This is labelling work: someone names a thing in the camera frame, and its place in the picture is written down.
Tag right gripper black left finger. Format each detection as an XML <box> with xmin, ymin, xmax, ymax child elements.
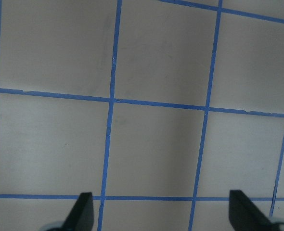
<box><xmin>61</xmin><ymin>192</ymin><xmax>94</xmax><ymax>231</ymax></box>

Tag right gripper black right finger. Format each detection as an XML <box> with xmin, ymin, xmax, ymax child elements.
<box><xmin>229</xmin><ymin>190</ymin><xmax>280</xmax><ymax>231</ymax></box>

